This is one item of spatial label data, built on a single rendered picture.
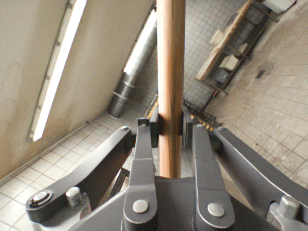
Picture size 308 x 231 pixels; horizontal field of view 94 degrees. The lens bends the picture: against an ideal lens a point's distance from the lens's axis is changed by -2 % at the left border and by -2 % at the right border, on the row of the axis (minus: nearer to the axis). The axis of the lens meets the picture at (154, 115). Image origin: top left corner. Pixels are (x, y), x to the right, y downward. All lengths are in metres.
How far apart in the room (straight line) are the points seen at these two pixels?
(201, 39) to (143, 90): 2.46
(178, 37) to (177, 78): 0.04
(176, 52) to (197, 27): 5.23
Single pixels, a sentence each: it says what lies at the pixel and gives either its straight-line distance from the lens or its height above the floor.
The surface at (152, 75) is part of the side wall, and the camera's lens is 5.19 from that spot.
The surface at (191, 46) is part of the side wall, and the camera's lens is 5.27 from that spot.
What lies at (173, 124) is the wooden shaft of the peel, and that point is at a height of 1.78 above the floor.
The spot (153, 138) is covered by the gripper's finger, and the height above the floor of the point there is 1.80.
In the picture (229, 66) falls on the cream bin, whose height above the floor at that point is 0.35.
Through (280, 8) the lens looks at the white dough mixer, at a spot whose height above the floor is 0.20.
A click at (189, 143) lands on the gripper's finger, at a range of 0.16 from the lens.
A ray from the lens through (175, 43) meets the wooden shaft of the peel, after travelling 0.17.
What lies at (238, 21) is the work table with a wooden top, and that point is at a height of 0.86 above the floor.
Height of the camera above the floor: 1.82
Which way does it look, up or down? 4 degrees down
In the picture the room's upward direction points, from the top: 61 degrees counter-clockwise
